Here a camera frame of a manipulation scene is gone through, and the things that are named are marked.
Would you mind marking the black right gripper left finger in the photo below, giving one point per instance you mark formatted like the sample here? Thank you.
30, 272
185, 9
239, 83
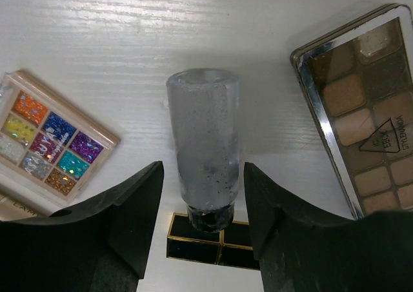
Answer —
100, 244

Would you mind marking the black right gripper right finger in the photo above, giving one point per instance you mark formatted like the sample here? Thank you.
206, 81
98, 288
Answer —
301, 247

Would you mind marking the black gold lipstick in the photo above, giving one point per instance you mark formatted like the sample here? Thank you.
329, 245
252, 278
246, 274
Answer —
230, 247

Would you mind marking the colourful glitter eyeshadow palette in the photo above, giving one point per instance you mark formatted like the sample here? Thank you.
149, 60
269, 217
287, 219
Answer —
48, 145

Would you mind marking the frosted bottle black cap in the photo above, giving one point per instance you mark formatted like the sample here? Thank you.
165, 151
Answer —
204, 113

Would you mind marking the small beige eyeshadow quad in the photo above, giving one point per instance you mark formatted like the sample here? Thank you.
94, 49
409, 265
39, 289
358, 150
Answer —
11, 209

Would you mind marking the long brown eyeshadow palette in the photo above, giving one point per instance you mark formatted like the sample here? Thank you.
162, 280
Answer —
357, 82

